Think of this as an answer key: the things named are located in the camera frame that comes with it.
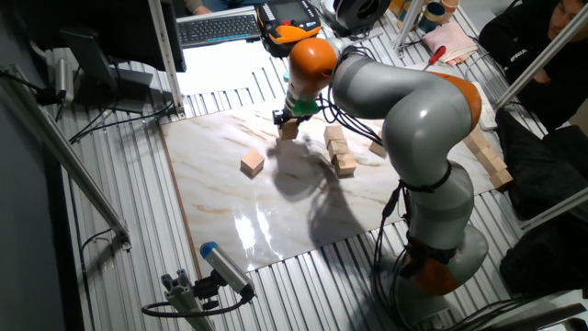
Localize silver camera blue end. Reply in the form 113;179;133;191
199;241;256;301

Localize red handled screwdriver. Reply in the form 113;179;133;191
422;44;447;72

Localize black camera cable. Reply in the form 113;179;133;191
141;291;256;319

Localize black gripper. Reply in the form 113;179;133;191
272;107;313;128

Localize orange black teach pendant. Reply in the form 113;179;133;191
255;0;322;59

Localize black desk cable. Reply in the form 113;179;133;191
68;99;176;144

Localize person in black jacket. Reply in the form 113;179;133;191
477;0;588;134

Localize printed paper sheets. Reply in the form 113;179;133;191
176;43;272;97

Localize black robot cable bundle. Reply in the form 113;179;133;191
316;43;414;331

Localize black computer monitor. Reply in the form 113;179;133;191
13;0;187;115

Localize pink folded cloth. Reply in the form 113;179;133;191
421;21;480;67

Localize marble pattern board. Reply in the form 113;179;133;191
158;62;514;280

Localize person at keyboard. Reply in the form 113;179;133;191
183;0;258;15

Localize black keyboard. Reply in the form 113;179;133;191
176;13;262;50

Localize white power strip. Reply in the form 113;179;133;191
471;81;499;132

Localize slanted aluminium frame beam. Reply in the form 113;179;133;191
518;186;588;232
0;63;133;252
493;3;588;111

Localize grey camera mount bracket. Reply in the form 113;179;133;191
160;268;221;331

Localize black round spool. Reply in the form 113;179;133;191
333;0;392;33

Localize silver cylinder device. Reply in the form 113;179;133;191
53;57;75;106

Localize aluminium frame post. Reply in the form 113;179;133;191
146;0;186;117
392;0;424;57

